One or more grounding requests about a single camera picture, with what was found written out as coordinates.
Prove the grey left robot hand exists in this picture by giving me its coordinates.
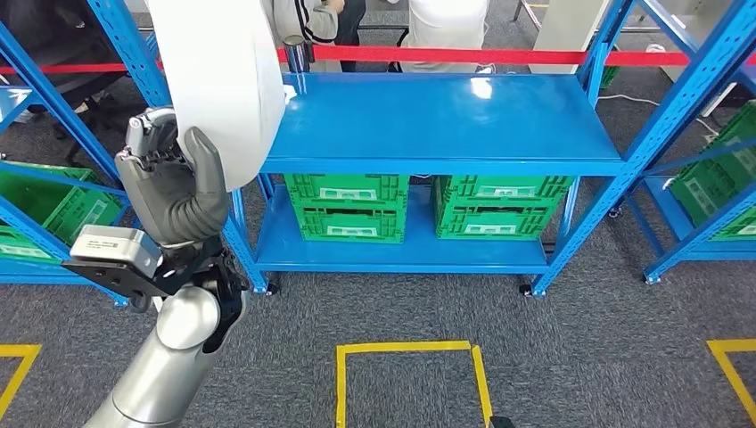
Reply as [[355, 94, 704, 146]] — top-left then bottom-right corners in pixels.
[[114, 106, 228, 246]]

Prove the blue metal shelf rack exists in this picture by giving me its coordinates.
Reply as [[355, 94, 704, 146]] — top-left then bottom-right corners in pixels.
[[85, 0, 756, 299], [0, 21, 134, 309], [626, 100, 756, 286]]

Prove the green plastic crate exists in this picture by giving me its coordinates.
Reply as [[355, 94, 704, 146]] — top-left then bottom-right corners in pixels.
[[0, 160, 123, 262], [598, 46, 621, 91], [668, 101, 756, 243], [283, 172, 411, 245], [431, 174, 576, 242]]

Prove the yellow floor tape square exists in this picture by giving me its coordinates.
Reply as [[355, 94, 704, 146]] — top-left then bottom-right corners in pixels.
[[334, 340, 495, 428], [706, 338, 756, 428]]

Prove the red barrier belt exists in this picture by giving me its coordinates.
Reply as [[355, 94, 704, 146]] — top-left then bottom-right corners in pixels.
[[0, 45, 756, 77]]

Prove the white desk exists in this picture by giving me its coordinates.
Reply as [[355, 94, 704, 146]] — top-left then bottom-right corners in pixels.
[[528, 0, 739, 117]]

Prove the white floor cable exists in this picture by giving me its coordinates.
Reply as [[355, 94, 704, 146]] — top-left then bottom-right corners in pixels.
[[596, 92, 719, 137]]

